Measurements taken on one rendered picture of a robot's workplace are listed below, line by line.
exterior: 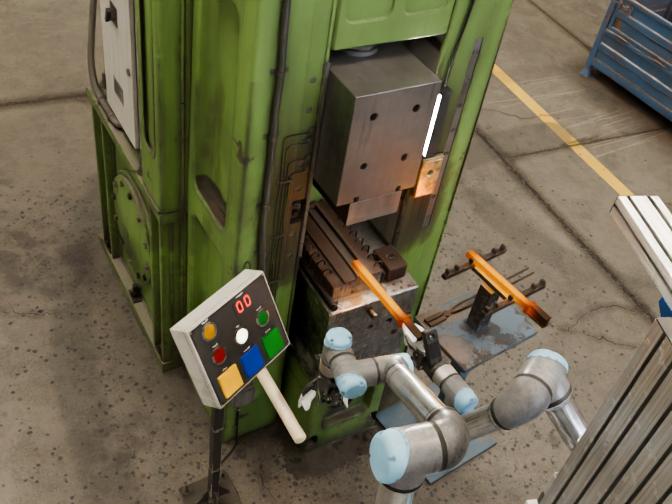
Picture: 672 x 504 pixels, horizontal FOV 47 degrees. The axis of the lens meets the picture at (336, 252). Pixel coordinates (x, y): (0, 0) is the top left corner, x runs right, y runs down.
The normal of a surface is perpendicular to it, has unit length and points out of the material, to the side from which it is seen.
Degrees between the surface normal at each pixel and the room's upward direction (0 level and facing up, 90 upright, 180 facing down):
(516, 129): 0
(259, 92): 90
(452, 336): 0
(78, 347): 0
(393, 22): 90
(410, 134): 90
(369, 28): 90
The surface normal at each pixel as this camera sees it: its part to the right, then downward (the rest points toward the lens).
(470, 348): 0.14, -0.72
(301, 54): 0.48, 0.65
